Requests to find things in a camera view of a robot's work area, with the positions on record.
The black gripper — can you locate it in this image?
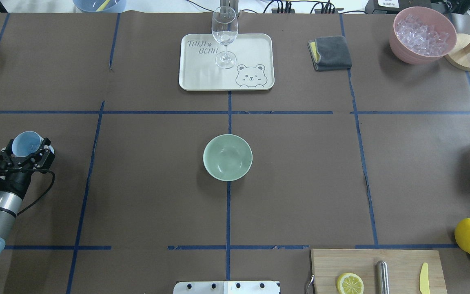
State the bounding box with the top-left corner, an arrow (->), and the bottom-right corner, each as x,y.
0,138 -> 55,180

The light blue cup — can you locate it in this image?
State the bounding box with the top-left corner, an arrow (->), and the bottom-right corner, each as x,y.
11,131 -> 46,157

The green bowl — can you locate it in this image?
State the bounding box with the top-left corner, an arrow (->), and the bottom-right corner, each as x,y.
203,134 -> 253,182

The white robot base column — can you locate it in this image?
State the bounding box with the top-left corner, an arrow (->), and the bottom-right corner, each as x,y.
173,281 -> 281,294

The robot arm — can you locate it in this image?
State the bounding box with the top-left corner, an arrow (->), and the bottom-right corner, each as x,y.
0,138 -> 55,254

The blue bowl with fork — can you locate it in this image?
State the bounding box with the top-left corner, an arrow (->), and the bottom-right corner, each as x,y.
72,0 -> 128,13

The pink bowl of ice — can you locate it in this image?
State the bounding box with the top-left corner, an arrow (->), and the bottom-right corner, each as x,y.
389,6 -> 457,65

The clear wine glass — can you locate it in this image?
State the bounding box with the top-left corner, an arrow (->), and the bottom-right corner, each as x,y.
211,5 -> 239,69

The cream bear tray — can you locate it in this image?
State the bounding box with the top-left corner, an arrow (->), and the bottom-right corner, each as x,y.
179,33 -> 275,91

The wooden cutting board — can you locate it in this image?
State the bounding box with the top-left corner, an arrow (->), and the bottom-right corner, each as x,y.
311,249 -> 448,294

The grey folded cloth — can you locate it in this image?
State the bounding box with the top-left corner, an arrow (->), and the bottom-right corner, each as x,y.
308,36 -> 352,72

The lemon half slice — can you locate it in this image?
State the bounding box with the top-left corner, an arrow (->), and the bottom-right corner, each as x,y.
336,272 -> 364,294

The yellow plastic knife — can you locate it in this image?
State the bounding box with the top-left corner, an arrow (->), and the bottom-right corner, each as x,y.
419,262 -> 430,294

